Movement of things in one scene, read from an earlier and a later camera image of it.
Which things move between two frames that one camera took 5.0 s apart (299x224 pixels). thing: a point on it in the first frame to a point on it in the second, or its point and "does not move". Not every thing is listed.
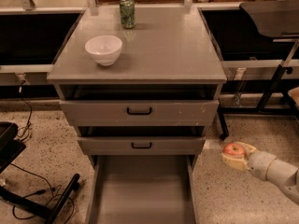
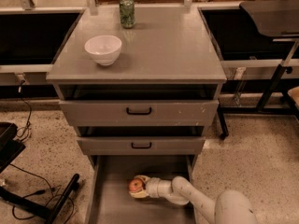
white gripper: (260, 163) to (153, 187)
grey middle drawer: (141, 146) does not move
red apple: (234, 148) to (135, 184)
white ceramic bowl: (106, 49) does not move
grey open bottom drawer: (142, 189) does not move
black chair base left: (10, 147) does not move
